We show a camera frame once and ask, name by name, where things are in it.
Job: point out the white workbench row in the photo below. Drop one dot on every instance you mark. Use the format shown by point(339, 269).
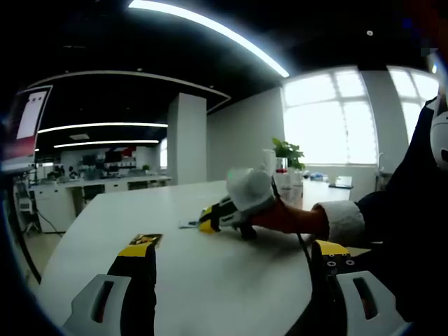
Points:
point(105, 183)

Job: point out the person's right hand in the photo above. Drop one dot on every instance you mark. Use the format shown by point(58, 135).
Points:
point(290, 218)

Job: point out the computer monitor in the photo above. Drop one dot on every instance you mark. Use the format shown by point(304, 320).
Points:
point(28, 115)

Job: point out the white mesh office chair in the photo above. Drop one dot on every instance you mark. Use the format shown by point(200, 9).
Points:
point(27, 206)

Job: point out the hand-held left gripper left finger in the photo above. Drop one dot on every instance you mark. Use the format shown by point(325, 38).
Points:
point(136, 287)

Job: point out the potted green plant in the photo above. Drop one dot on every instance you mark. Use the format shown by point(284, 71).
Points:
point(292, 152)

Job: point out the blue packet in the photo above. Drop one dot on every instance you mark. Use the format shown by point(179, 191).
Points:
point(315, 175)

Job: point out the white skincare tube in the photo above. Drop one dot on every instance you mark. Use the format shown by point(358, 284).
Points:
point(269, 161)

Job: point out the white chest device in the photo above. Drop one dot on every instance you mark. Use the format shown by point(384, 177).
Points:
point(441, 129)

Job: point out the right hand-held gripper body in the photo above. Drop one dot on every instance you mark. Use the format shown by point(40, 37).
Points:
point(250, 189)

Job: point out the large window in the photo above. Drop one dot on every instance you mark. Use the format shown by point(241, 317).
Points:
point(409, 112)
point(329, 122)

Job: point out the small white skincare sachet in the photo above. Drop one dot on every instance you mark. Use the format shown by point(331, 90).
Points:
point(187, 224)

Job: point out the gold skincare sachet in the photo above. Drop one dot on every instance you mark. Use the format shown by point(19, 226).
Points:
point(145, 239)

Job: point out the long ceiling light strip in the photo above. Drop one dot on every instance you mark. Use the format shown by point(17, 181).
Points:
point(217, 29)

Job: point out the white box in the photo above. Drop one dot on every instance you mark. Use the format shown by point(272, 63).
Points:
point(340, 182)

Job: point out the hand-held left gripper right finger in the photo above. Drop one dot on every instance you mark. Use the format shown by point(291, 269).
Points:
point(332, 283)

